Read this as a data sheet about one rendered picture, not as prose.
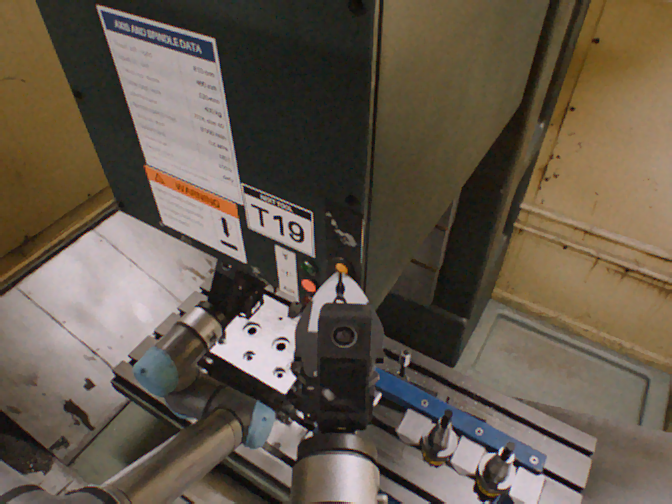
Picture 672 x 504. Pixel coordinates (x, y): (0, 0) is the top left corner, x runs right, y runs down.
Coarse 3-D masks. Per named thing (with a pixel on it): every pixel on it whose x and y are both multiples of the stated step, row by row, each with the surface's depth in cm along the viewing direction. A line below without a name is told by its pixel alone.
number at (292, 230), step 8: (272, 208) 59; (272, 216) 60; (280, 216) 59; (288, 216) 58; (272, 224) 61; (280, 224) 60; (288, 224) 59; (296, 224) 58; (304, 224) 57; (272, 232) 62; (280, 232) 61; (288, 232) 60; (296, 232) 59; (304, 232) 58; (288, 240) 61; (296, 240) 60; (304, 240) 59; (304, 248) 60
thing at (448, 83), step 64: (64, 0) 55; (128, 0) 50; (192, 0) 46; (256, 0) 42; (320, 0) 39; (384, 0) 37; (448, 0) 47; (512, 0) 67; (64, 64) 63; (256, 64) 46; (320, 64) 43; (384, 64) 41; (448, 64) 54; (512, 64) 82; (128, 128) 65; (256, 128) 52; (320, 128) 47; (384, 128) 46; (448, 128) 64; (128, 192) 75; (320, 192) 53; (384, 192) 52; (448, 192) 77; (256, 256) 67; (320, 256) 60; (384, 256) 61
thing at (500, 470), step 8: (496, 456) 87; (512, 456) 86; (488, 464) 90; (496, 464) 87; (504, 464) 86; (488, 472) 90; (496, 472) 88; (504, 472) 87; (496, 480) 89; (504, 480) 89
